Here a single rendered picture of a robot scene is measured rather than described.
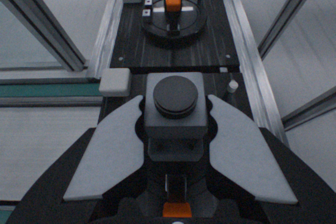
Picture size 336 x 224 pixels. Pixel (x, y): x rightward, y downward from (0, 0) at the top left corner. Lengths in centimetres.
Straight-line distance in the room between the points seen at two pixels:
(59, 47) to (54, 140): 17
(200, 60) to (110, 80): 16
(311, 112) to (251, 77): 10
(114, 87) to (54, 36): 11
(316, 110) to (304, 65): 28
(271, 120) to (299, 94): 20
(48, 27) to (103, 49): 12
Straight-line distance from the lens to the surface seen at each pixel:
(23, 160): 39
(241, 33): 41
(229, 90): 17
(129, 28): 39
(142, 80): 29
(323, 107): 28
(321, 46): 64
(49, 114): 40
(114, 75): 28
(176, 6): 26
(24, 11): 29
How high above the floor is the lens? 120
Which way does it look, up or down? 63 degrees down
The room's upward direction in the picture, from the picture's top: 4 degrees counter-clockwise
